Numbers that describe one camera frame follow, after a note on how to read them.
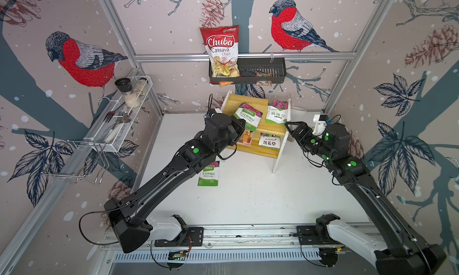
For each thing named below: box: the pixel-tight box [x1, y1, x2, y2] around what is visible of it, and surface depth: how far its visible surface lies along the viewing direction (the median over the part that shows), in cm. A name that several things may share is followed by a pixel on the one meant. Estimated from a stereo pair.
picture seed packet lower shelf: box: [236, 129, 253, 146], surface depth 89 cm
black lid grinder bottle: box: [114, 77, 141, 109], surface depth 77 cm
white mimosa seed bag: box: [265, 98, 292, 125], surface depth 76 cm
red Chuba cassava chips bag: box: [199, 25, 241, 88], surface depth 85 cm
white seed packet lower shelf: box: [258, 132, 281, 149], surface depth 87 cm
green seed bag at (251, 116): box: [233, 102, 263, 133], surface depth 71 cm
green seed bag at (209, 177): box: [197, 160, 220, 187], surface depth 93 cm
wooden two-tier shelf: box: [221, 89, 292, 174], surface depth 78 cm
